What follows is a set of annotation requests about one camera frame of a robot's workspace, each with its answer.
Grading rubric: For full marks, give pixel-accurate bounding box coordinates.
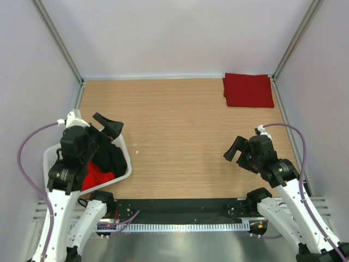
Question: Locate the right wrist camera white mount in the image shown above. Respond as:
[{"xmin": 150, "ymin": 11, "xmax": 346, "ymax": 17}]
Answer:
[{"xmin": 255, "ymin": 125, "xmax": 272, "ymax": 139}]

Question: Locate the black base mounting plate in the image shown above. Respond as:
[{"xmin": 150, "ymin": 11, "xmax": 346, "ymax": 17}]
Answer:
[{"xmin": 104, "ymin": 198, "xmax": 260, "ymax": 225}]

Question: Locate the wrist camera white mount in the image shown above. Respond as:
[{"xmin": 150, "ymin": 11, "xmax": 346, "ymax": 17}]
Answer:
[
  {"xmin": 255, "ymin": 125, "xmax": 272, "ymax": 139},
  {"xmin": 57, "ymin": 109, "xmax": 90, "ymax": 128}
]

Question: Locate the bright red t shirt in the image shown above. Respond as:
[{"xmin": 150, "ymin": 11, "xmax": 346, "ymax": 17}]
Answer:
[{"xmin": 81, "ymin": 162, "xmax": 115, "ymax": 191}]

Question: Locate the white plastic laundry basket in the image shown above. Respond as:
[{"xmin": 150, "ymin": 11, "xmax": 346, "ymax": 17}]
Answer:
[{"xmin": 43, "ymin": 134, "xmax": 133, "ymax": 196}]

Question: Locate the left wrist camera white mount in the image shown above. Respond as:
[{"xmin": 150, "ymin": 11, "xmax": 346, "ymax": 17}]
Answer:
[{"xmin": 57, "ymin": 109, "xmax": 90, "ymax": 128}]

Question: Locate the aluminium frame rail front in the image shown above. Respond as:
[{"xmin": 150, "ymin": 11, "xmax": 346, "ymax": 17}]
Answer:
[{"xmin": 32, "ymin": 198, "xmax": 332, "ymax": 223}]

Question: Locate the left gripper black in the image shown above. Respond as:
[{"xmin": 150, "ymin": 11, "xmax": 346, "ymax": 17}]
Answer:
[{"xmin": 81, "ymin": 113, "xmax": 123, "ymax": 163}]

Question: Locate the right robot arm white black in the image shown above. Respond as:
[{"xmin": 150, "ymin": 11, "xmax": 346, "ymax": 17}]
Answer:
[{"xmin": 224, "ymin": 135, "xmax": 348, "ymax": 261}]

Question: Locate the folded dark red t shirt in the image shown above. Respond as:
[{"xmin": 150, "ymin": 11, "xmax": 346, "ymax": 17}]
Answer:
[{"xmin": 222, "ymin": 73, "xmax": 274, "ymax": 108}]

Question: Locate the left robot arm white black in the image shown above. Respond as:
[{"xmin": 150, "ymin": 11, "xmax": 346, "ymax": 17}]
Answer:
[{"xmin": 32, "ymin": 110, "xmax": 124, "ymax": 261}]

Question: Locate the black t shirt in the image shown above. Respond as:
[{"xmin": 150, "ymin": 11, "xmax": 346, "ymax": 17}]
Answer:
[{"xmin": 91, "ymin": 144, "xmax": 128, "ymax": 178}]

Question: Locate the white slotted cable duct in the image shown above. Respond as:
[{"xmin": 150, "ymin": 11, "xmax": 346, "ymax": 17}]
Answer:
[{"xmin": 122, "ymin": 223, "xmax": 250, "ymax": 233}]

